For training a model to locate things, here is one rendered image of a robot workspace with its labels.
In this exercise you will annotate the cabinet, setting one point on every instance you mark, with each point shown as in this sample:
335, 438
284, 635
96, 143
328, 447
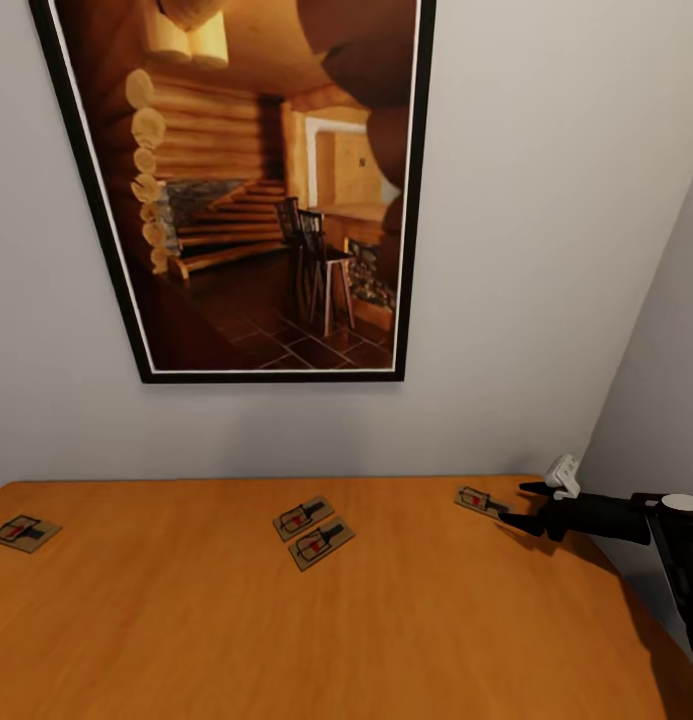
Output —
178, 600

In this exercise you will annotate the mousetrap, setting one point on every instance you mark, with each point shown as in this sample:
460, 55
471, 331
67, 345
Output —
482, 502
320, 542
27, 534
303, 517

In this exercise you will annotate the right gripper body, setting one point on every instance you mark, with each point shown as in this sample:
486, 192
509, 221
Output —
583, 514

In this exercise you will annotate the picture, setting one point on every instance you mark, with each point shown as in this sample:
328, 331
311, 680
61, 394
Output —
254, 171

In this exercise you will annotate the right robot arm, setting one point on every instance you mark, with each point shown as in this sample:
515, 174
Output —
670, 524

